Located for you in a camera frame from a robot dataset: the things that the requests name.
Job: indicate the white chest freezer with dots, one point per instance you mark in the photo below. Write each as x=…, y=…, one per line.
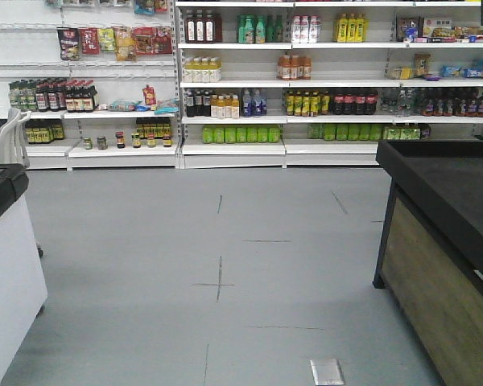
x=23, y=290

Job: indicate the black wooden display stand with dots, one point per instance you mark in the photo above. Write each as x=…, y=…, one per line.
x=431, y=252

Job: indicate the metal floor plate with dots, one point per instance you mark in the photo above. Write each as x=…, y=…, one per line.
x=327, y=372

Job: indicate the white supermarket shelf unit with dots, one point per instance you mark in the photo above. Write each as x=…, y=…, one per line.
x=205, y=84

